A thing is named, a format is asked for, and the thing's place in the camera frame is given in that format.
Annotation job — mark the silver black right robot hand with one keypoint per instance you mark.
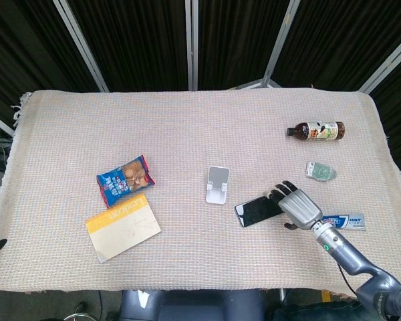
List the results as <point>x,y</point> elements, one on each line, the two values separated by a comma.
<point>300,209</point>

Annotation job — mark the black smartphone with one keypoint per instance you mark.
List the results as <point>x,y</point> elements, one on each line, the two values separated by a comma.
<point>254,212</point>

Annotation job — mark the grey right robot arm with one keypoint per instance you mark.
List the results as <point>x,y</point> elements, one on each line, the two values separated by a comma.
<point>347,254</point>

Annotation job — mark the blue white toothpaste tube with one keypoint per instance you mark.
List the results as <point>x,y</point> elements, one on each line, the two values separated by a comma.
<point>351,221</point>

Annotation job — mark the white phone stand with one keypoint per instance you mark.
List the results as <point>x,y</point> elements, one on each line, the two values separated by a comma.
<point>217,187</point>

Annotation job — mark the green white small packet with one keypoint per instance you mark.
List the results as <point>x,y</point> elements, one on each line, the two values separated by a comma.
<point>321,171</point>

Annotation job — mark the brown drink bottle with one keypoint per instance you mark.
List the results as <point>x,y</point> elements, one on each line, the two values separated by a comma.
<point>317,130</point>

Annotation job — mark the beige woven tablecloth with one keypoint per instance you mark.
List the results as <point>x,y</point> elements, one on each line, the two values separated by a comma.
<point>200,133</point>

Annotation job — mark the yellow white Lexicon notebook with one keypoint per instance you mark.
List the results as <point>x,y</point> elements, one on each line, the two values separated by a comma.
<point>123,230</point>

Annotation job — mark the dark blue robot torso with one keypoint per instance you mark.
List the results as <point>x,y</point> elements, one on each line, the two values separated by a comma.
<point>194,306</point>

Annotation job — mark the blue biscuit snack bag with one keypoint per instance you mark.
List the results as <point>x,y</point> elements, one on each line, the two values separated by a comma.
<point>125,180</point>

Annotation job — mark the black folding screen grey frame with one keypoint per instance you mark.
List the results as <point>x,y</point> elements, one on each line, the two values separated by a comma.
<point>137,40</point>

